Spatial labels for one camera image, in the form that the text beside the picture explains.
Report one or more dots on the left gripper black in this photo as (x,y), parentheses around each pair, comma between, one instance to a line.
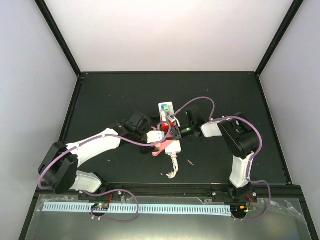
(147,149)

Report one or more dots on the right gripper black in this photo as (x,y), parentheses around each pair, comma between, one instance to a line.
(176,133)

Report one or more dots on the white power strip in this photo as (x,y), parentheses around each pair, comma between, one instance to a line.
(167,112)

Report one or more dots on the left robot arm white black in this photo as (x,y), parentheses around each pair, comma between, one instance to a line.
(60,172)

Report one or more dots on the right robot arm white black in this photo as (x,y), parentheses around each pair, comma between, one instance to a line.
(240,136)

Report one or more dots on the red plug adapter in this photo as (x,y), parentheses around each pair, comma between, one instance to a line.
(165,126)

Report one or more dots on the white plug on strip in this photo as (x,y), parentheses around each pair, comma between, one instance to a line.
(163,116)

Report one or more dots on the green plug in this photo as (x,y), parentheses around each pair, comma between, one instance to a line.
(165,108)

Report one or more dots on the left controller board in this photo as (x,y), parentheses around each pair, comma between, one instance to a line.
(100,207)

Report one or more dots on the controller board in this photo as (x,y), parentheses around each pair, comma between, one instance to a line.
(100,207)
(239,209)

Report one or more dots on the right controller board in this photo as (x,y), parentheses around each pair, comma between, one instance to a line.
(239,209)

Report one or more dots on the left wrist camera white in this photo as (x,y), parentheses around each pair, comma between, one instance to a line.
(155,136)

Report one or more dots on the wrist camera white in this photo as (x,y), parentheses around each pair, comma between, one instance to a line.
(155,136)
(173,120)

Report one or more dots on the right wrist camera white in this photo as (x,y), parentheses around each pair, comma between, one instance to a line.
(173,120)

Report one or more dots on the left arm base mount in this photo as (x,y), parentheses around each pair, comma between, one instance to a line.
(106,192)

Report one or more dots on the light blue slotted cable duct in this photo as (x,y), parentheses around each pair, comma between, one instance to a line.
(156,209)

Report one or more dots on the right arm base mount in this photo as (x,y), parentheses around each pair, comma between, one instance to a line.
(230,194)

